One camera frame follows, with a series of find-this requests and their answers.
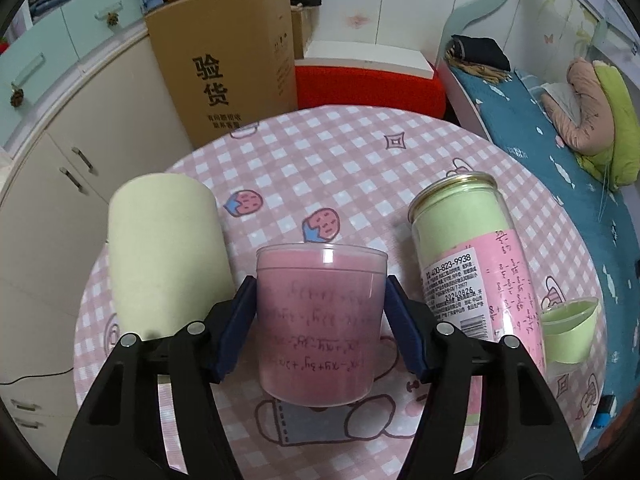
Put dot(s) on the white board on box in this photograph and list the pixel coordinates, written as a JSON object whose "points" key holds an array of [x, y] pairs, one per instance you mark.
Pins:
{"points": [[349, 54]]}

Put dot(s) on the cream lower cabinet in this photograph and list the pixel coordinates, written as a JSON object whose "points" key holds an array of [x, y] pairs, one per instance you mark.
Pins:
{"points": [[114, 124]]}

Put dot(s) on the pink plastic cup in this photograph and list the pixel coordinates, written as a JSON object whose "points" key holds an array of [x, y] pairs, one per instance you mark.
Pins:
{"points": [[319, 319]]}

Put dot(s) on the tall green pink can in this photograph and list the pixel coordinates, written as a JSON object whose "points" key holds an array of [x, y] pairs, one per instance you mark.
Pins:
{"points": [[473, 269]]}

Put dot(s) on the teal drawer cabinet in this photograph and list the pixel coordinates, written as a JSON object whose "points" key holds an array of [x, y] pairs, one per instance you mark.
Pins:
{"points": [[46, 51]]}

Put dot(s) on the teal candy print mattress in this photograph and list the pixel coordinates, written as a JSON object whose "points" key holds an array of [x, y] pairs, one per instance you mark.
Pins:
{"points": [[550, 159]]}

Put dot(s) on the green pillow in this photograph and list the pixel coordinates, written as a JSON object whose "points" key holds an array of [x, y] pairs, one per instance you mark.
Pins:
{"points": [[618, 165]]}

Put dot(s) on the large cardboard box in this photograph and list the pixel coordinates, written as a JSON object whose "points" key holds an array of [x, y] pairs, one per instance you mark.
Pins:
{"points": [[227, 64]]}

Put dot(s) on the cream white cup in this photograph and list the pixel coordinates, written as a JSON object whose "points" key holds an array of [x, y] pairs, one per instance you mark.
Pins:
{"points": [[166, 254]]}

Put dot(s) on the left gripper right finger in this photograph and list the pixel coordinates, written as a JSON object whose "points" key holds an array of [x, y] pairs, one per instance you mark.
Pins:
{"points": [[522, 432]]}

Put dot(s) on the small cardboard box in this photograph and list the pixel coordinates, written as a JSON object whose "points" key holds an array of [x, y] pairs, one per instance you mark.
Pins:
{"points": [[303, 21]]}

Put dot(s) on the teal bunk bed frame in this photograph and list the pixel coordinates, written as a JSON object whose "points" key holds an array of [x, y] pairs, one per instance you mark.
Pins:
{"points": [[541, 37]]}

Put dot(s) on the folded black clothes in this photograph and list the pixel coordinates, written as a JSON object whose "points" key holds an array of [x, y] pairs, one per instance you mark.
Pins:
{"points": [[479, 51]]}

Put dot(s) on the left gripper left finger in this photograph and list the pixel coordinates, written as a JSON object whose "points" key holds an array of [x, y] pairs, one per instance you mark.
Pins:
{"points": [[117, 432]]}

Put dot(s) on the pink plush pillow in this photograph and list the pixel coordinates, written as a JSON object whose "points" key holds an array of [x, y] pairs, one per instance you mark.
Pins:
{"points": [[594, 133]]}

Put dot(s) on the small green cup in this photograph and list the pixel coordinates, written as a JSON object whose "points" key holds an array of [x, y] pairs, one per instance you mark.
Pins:
{"points": [[568, 330]]}

